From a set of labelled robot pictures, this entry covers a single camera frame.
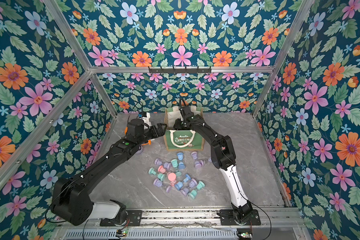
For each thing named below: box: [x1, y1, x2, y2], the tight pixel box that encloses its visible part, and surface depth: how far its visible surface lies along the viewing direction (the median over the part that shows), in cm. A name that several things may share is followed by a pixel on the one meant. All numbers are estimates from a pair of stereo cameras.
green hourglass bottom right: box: [188, 180, 206, 199], surface depth 83 cm
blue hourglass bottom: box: [174, 181, 183, 191], surface depth 84 cm
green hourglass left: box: [148, 167, 157, 175], surface depth 89 cm
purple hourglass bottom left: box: [153, 178, 162, 187], surface depth 84 cm
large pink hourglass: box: [168, 172, 177, 187], surface depth 80 cm
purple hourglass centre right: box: [194, 160, 204, 169], surface depth 92 cm
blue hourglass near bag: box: [176, 151, 185, 161], surface depth 96 cm
